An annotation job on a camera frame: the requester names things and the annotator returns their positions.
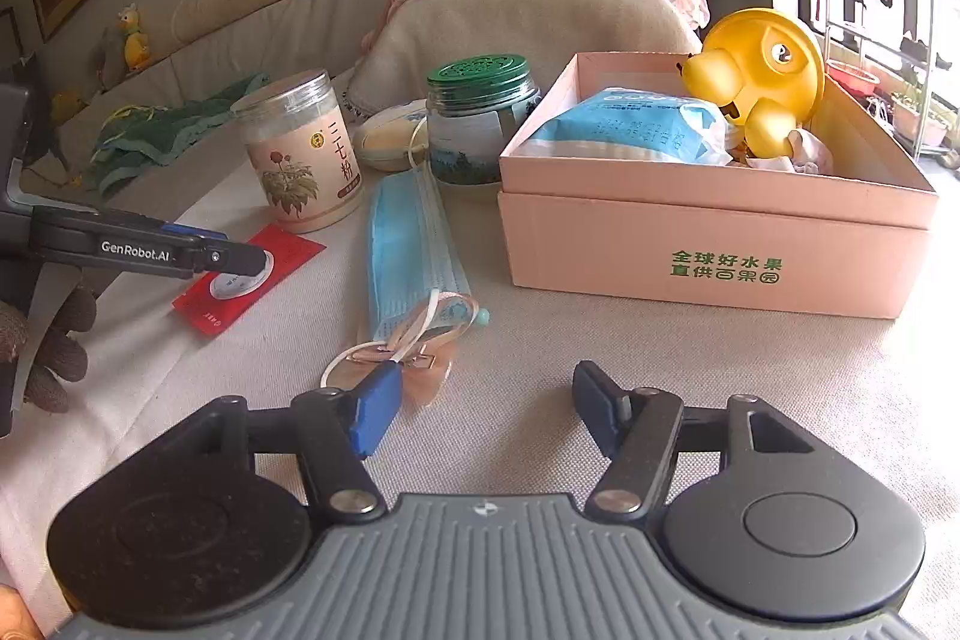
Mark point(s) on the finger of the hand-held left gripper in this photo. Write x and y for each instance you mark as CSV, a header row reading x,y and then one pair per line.
x,y
240,261
196,233

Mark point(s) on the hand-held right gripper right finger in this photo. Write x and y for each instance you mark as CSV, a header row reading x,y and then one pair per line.
x,y
596,404

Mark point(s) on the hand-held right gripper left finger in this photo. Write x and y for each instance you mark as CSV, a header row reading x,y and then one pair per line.
x,y
375,407

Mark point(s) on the red packet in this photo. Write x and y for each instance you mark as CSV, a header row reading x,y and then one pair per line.
x,y
292,254

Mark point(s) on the translucent pink bow hair clip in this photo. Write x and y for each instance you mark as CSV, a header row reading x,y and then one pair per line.
x,y
431,377

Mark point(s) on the pink cardboard box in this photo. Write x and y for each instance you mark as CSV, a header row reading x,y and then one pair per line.
x,y
675,235

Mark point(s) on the blue tissue packet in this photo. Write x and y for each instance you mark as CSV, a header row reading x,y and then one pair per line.
x,y
630,126

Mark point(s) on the pink floral cloth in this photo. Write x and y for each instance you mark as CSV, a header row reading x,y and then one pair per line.
x,y
810,153

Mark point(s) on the yellow plastic toy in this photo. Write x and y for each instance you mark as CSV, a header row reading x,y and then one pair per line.
x,y
757,63

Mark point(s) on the person's left hand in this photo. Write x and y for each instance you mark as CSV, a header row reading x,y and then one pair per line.
x,y
60,347

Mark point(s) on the green cloth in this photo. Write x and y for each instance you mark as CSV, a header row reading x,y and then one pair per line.
x,y
172,130

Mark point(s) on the plastic jar with flower label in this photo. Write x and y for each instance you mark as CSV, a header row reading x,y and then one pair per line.
x,y
300,168

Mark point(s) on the blue face mask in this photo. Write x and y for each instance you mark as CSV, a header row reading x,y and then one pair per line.
x,y
412,235

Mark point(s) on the white oval pouch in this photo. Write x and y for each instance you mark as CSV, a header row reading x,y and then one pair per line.
x,y
386,141

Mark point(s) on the yellow green parrot toy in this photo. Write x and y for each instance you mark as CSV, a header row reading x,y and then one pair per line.
x,y
135,48

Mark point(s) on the glass jar with green lid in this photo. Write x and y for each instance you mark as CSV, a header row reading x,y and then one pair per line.
x,y
480,130

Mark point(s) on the beige sofa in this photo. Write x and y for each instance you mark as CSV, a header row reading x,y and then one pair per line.
x,y
525,18

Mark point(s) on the red basin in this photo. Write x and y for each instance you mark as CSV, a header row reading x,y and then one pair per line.
x,y
851,78

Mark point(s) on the potted green plant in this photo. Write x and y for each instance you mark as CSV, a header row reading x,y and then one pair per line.
x,y
919,119

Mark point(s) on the pair of beige slippers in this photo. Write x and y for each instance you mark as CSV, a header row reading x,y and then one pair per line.
x,y
951,156

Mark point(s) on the dark shoes on rack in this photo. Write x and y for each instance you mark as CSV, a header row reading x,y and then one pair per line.
x,y
926,49

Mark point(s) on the metal shoe rack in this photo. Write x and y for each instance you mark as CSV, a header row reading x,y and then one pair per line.
x,y
930,10

